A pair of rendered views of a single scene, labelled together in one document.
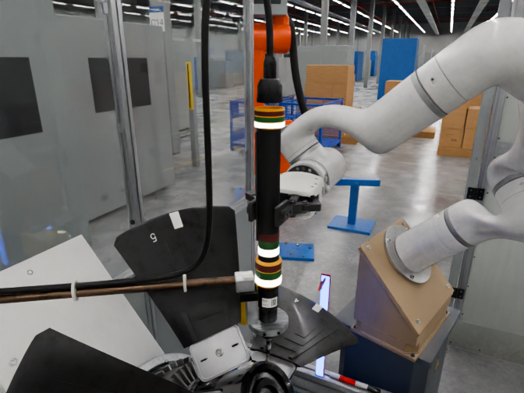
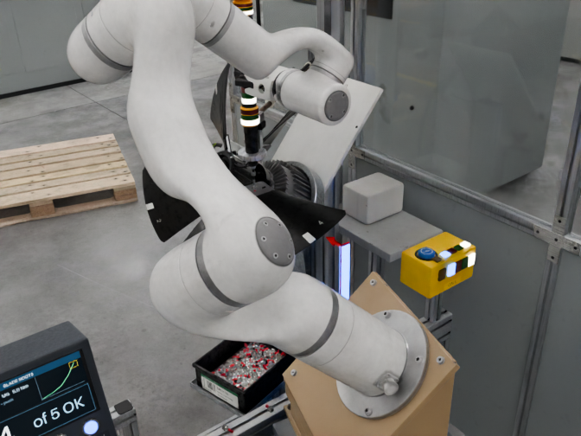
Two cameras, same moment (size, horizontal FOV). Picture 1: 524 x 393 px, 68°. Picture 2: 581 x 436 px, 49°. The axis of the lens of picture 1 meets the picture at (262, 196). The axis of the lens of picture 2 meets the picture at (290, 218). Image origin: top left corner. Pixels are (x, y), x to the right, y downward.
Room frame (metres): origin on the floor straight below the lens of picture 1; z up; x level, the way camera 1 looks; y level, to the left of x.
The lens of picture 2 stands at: (1.32, -1.24, 1.88)
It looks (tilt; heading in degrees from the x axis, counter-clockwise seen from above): 28 degrees down; 118
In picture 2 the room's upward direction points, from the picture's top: 2 degrees counter-clockwise
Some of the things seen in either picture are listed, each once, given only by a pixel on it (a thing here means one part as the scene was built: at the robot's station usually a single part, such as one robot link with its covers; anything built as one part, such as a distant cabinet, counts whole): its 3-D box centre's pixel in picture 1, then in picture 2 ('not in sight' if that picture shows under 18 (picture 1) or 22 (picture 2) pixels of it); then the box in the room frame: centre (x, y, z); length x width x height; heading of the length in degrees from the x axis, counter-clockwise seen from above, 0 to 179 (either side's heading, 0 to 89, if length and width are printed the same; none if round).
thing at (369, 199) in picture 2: not in sight; (369, 195); (0.64, 0.59, 0.92); 0.17 x 0.16 x 0.11; 64
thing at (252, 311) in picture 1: (262, 299); (252, 136); (0.55, 0.00, 1.33); 0.09 x 0.07 x 0.10; 99
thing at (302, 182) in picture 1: (294, 191); (275, 82); (0.66, -0.06, 1.49); 0.11 x 0.10 x 0.07; 154
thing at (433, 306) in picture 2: not in sight; (434, 298); (1.01, 0.09, 0.92); 0.03 x 0.03 x 0.12; 64
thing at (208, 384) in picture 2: not in sight; (249, 363); (0.66, -0.25, 0.85); 0.22 x 0.17 x 0.07; 79
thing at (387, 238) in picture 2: not in sight; (378, 225); (0.70, 0.53, 0.85); 0.36 x 0.24 x 0.03; 154
